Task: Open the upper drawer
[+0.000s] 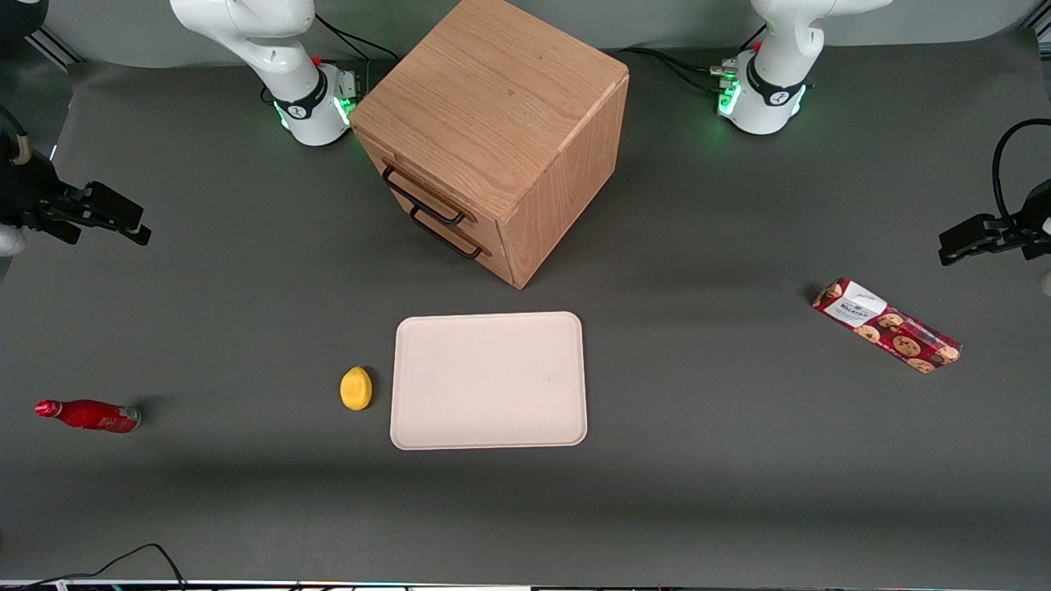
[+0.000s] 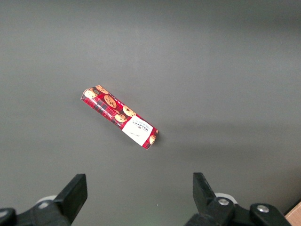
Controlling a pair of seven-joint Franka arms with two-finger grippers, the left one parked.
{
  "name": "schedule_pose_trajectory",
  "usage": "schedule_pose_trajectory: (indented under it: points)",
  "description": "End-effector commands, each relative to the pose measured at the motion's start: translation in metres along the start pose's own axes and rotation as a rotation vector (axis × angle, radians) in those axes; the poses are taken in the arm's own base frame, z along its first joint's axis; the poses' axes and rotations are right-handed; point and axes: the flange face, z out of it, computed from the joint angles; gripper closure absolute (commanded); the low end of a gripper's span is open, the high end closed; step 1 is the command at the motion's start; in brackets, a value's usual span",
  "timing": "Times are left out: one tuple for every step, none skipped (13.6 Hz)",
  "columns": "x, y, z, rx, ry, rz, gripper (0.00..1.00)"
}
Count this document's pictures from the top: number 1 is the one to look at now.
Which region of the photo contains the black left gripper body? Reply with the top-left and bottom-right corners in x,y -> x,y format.
996,179 -> 1051,260

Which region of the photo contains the beige rectangular tray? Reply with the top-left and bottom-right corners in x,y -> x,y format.
390,311 -> 589,451

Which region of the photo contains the wooden drawer cabinet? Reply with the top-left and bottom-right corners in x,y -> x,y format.
350,0 -> 631,290

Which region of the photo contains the red cookie box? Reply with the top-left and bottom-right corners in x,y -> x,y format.
812,277 -> 962,374

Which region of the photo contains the yellow lemon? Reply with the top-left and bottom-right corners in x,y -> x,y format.
340,366 -> 374,411

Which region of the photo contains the dark grey table mat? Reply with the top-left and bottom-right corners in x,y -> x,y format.
0,29 -> 1051,585

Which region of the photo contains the wooden drawer with short handle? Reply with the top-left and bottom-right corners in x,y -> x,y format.
386,185 -> 515,282

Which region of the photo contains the black right base cable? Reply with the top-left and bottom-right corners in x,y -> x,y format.
261,13 -> 401,106

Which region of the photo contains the red bottle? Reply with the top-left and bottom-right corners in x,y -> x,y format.
34,399 -> 142,434

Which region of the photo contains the black base cable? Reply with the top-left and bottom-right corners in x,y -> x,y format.
620,25 -> 769,93
261,13 -> 401,106

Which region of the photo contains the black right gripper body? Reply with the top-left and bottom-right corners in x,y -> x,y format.
0,152 -> 83,231

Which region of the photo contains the black left base cable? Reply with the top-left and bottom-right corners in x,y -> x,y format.
620,25 -> 769,93

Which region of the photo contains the thin black table edge cable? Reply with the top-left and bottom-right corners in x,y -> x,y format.
25,543 -> 188,589

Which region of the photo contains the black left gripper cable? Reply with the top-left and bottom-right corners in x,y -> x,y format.
991,118 -> 1051,224

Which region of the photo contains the wooden drawer with long handle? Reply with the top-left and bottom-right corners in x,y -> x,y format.
360,135 -> 499,247

